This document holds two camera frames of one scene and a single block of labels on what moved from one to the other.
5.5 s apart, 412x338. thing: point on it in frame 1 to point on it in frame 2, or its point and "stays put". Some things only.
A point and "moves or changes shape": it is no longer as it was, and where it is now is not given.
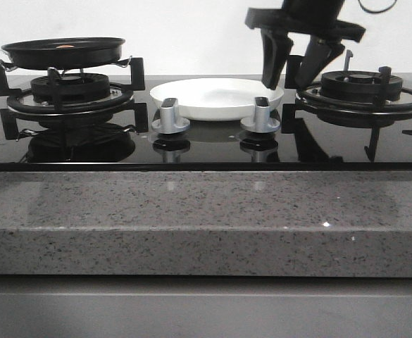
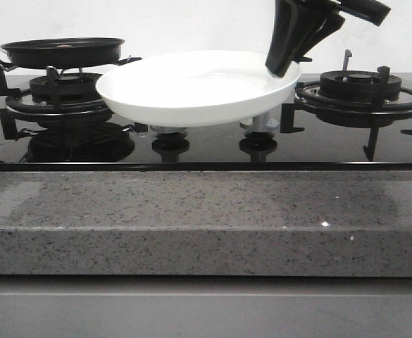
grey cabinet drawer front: [204, 306] stays put
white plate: [215, 98] moves or changes shape
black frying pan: [44, 53] stays put
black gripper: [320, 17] to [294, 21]
